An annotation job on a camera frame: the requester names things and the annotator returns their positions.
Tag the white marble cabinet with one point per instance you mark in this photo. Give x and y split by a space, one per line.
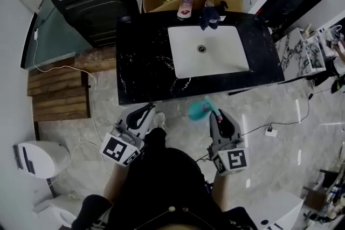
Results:
296 54

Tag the black drawer cabinet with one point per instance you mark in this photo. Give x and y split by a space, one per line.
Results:
94 2

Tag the black faucet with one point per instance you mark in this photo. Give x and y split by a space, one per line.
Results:
208 17

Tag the white cabinet with black knob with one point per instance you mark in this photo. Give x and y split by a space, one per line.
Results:
277 210

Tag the white toilet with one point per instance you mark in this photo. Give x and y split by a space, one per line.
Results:
43 159

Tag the person's white shoe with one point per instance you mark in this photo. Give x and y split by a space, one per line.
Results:
159 119

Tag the person's right forearm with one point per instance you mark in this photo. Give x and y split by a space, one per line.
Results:
223 191

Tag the wooden slat platform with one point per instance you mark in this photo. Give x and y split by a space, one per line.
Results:
59 89

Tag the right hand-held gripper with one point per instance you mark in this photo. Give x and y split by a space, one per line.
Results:
231 159

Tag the person's left forearm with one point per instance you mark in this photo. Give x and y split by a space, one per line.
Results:
114 185

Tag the white power strip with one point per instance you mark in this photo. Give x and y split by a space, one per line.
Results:
270 132

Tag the white toilet seat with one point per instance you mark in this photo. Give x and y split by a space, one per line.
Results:
58 212

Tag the black marble vanity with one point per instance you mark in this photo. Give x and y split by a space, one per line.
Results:
143 62

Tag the green glass panel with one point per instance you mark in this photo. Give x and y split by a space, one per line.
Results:
54 40

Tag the person's black clothing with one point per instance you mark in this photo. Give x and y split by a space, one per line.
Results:
161 183

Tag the metal sink drain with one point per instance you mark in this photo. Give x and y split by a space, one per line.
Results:
201 48

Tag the white sink basin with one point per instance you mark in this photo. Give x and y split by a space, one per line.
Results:
215 59

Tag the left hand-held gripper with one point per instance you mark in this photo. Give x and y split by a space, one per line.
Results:
118 146

